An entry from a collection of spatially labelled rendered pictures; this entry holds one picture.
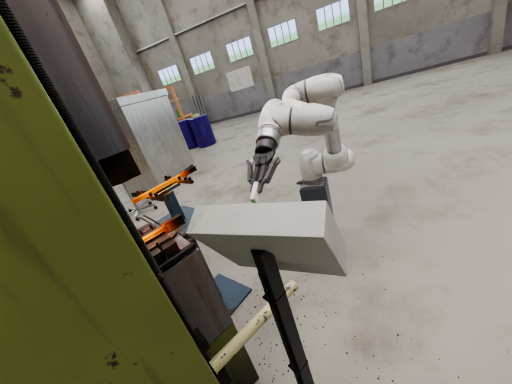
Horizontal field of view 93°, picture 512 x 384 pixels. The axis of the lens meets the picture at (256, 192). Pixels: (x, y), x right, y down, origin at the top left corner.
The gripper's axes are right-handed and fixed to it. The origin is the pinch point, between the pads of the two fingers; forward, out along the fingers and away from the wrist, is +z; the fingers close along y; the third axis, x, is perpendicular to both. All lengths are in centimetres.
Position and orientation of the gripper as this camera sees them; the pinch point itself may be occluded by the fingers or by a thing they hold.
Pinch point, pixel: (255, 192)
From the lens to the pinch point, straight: 79.8
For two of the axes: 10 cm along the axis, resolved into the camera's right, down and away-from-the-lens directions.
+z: -2.0, 8.6, -4.8
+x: -4.3, -5.1, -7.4
